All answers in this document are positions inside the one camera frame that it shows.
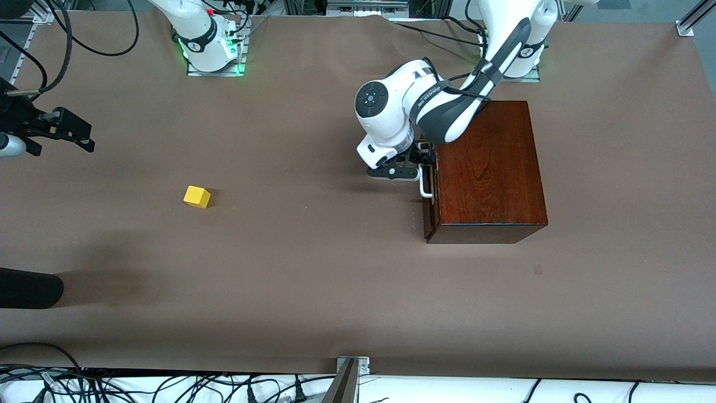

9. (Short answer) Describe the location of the light wood drawer white handle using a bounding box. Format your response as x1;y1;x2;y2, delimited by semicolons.
418;143;442;242

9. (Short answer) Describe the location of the black cylindrical object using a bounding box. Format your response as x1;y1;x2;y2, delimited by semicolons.
0;268;64;310

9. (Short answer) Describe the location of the aluminium frame profile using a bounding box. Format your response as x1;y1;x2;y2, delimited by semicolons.
676;0;716;38
0;8;56;115

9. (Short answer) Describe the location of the black cable of left base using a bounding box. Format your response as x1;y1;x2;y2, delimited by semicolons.
392;20;488;48

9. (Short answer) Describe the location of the yellow block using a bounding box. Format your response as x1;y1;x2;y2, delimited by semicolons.
183;185;212;209

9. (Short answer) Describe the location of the dark wooden drawer cabinet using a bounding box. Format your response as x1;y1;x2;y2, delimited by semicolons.
426;101;549;245

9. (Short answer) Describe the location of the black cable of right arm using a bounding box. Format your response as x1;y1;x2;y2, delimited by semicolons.
48;0;140;57

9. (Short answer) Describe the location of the metal bracket with post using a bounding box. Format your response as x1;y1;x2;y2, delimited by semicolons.
322;356;371;403

